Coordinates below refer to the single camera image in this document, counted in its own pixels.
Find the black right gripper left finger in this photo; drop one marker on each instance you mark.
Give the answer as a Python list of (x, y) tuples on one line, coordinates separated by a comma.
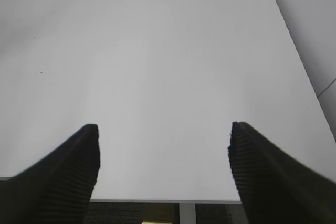
[(58, 188)]

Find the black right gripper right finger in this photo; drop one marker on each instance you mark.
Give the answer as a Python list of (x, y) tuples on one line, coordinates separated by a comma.
[(274, 187)]

